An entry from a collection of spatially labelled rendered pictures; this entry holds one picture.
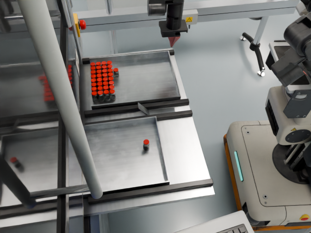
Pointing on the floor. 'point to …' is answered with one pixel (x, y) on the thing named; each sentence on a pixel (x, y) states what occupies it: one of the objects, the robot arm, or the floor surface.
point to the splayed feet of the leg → (255, 52)
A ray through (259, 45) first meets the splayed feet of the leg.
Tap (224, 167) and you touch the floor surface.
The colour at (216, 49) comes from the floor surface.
